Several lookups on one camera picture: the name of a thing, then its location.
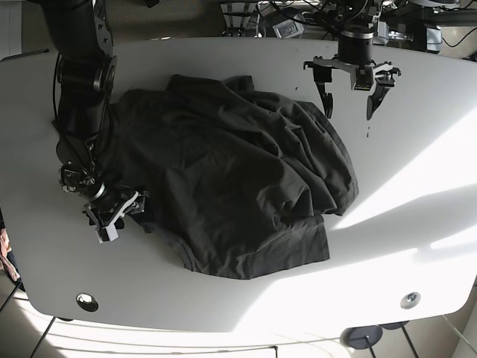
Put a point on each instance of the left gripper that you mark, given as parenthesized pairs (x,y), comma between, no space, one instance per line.
(322,72)

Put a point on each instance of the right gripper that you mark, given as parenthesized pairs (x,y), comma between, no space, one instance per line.
(105,203)

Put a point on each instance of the black T-shirt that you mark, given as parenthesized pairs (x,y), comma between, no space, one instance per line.
(238,180)

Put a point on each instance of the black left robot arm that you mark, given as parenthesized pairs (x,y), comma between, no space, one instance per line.
(351,22)

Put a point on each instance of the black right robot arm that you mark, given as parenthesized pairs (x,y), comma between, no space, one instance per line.
(84,74)

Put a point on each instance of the grey socket box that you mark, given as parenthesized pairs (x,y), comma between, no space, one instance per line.
(289,28)

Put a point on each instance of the grey power adapter box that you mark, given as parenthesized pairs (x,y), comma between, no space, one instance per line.
(434,40)

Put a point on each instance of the left table grommet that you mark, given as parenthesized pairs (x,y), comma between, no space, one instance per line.
(87,302)

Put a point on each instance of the table grommet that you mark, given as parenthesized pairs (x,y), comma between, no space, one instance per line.
(410,301)
(87,302)

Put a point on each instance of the right table grommet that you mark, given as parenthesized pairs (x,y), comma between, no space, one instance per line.
(410,301)

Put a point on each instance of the round black stand base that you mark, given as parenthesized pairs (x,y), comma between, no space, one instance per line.
(361,338)

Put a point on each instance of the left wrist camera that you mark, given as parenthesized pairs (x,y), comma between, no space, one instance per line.
(364,79)

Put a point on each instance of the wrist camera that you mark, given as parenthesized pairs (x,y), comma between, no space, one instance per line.
(364,79)
(107,234)

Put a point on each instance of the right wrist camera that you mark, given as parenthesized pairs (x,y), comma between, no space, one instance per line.
(107,234)

